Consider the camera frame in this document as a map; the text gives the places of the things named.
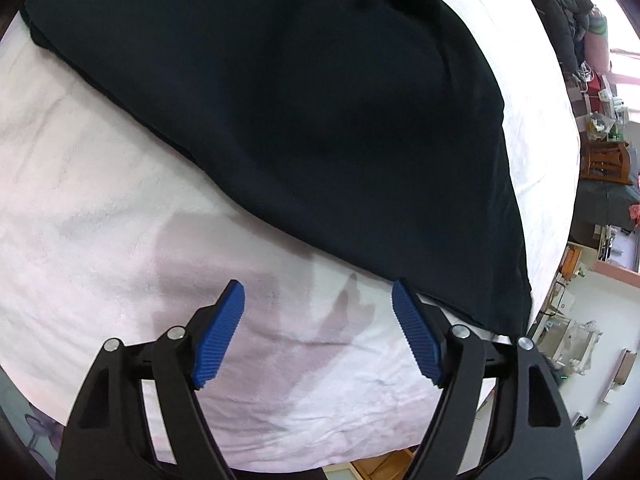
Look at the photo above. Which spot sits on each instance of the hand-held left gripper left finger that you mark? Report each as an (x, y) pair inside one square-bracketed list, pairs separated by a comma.
[(220, 340)]

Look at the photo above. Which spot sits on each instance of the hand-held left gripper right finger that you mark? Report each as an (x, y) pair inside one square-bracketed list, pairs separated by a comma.
[(417, 340)]

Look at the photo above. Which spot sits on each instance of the black pants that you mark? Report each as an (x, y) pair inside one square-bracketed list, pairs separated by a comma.
[(275, 110)]

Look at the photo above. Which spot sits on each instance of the white paper bag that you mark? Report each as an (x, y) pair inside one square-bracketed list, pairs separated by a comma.
[(562, 305)]

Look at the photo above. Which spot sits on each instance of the clear plastic box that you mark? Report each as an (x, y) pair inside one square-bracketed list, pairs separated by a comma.
[(575, 342)]

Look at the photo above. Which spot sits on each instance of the pink bed blanket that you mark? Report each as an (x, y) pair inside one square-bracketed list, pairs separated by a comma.
[(100, 235)]

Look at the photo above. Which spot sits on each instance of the orange box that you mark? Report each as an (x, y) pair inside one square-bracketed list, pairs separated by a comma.
[(570, 260)]

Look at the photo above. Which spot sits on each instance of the floral bed sheet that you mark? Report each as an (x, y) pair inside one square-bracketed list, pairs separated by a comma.
[(35, 425)]

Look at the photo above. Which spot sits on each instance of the wooden chair with clothes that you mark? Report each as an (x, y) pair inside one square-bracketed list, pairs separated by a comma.
[(600, 205)]

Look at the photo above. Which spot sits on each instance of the red patterned cloth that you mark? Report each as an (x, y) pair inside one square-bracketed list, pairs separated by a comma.
[(635, 211)]

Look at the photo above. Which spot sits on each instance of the brown wooden chair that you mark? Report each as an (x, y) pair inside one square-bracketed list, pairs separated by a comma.
[(607, 160)]

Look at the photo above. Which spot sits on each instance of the clear plastic bag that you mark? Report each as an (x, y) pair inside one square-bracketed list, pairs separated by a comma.
[(597, 125)]

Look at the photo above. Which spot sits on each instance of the pink rolled blanket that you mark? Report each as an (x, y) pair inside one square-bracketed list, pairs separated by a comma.
[(597, 40)]

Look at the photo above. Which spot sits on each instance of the pile of dark jackets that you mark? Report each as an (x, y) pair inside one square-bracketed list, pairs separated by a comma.
[(560, 5)]

